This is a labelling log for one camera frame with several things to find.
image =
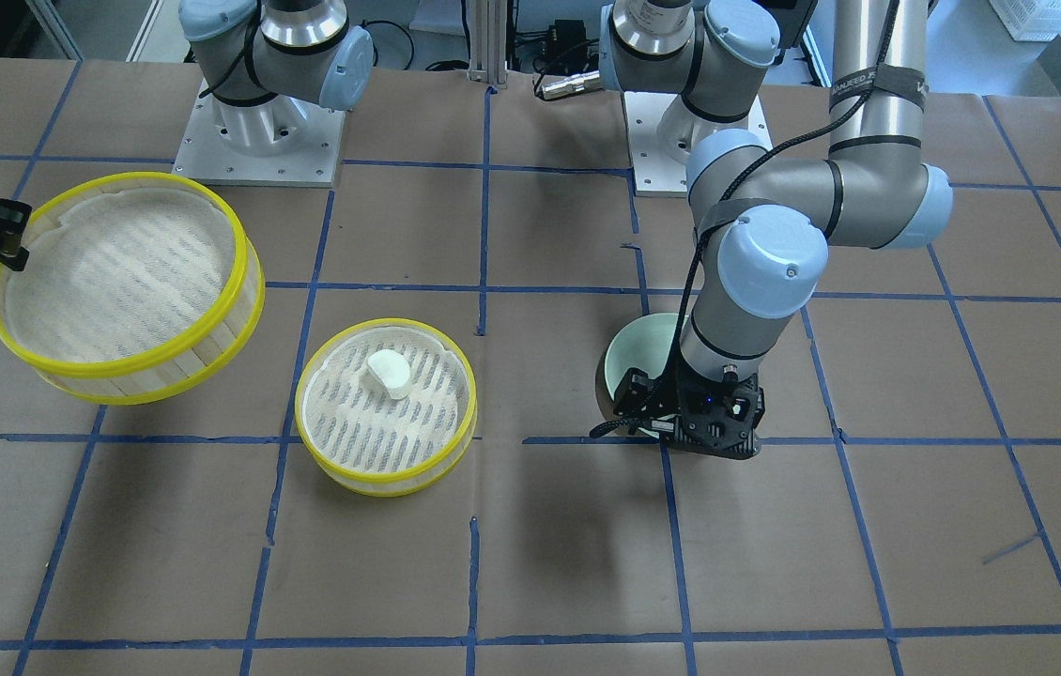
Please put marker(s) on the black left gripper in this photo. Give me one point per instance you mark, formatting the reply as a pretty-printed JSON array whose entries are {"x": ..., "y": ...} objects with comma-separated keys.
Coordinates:
[{"x": 640, "y": 395}]

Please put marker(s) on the yellow steamer layer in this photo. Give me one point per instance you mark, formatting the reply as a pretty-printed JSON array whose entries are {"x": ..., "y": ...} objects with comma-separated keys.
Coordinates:
[
  {"x": 369, "y": 443},
  {"x": 138, "y": 286}
]

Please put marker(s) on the white bun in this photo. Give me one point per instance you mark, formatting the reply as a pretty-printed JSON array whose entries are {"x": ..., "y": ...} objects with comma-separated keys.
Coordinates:
[{"x": 391, "y": 371}]

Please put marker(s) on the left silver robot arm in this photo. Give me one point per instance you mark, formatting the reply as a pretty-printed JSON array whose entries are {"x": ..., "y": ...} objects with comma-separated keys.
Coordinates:
[{"x": 766, "y": 217}]

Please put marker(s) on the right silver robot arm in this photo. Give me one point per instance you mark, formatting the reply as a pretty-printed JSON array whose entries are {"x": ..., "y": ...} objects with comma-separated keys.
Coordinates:
[{"x": 260, "y": 60}]

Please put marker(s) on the light green plate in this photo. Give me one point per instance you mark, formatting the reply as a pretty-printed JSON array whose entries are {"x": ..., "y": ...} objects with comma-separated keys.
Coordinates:
[{"x": 640, "y": 373}]

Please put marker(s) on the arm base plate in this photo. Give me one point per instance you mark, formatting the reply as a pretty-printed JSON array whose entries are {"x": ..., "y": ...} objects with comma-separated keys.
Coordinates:
[
  {"x": 281, "y": 143},
  {"x": 661, "y": 132}
]

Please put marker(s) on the aluminium frame post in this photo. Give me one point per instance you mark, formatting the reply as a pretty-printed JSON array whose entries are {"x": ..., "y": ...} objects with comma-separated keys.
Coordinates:
[{"x": 487, "y": 33}]

